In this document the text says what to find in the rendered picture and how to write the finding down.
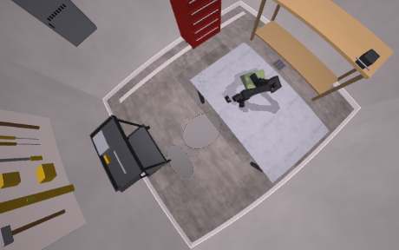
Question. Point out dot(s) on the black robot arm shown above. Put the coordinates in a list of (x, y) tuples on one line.
[(264, 85)]

